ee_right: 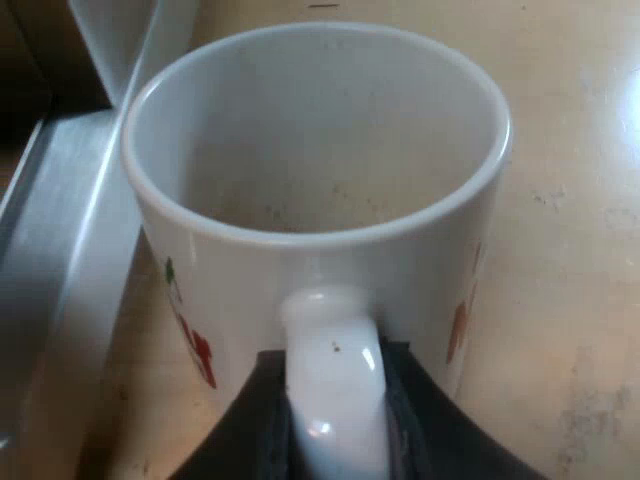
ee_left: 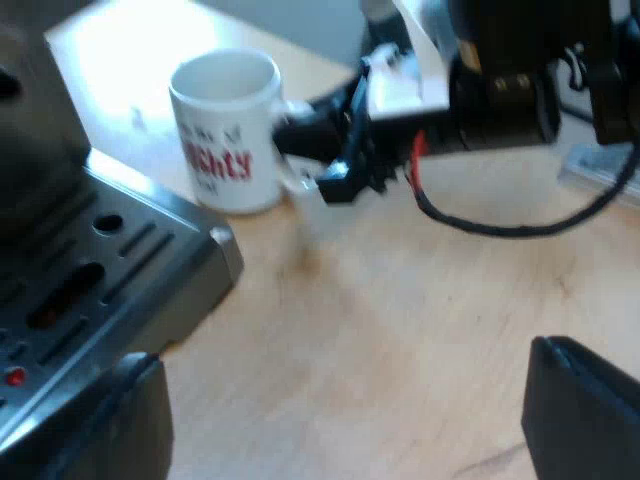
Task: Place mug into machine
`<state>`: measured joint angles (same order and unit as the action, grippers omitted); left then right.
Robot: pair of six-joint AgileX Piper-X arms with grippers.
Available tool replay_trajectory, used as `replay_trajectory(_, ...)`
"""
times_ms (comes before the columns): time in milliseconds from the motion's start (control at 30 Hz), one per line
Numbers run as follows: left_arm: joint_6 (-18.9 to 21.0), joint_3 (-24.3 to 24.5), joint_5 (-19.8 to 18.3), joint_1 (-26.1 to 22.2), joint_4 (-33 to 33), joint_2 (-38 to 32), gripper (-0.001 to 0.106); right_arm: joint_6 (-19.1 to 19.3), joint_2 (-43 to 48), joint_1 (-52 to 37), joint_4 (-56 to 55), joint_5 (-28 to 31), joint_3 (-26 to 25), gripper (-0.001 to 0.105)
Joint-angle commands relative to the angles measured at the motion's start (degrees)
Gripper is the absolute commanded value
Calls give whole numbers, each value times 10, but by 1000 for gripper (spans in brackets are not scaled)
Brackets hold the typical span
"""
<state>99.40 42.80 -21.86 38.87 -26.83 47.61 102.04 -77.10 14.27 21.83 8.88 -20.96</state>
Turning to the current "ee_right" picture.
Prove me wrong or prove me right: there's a white mug with red and black print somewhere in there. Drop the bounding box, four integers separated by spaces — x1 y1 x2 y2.
120 21 515 480

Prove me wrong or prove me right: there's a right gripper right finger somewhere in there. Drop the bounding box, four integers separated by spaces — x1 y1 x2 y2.
378 335 551 480

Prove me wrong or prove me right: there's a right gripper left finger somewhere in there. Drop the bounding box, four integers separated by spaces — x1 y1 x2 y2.
166 348 305 480

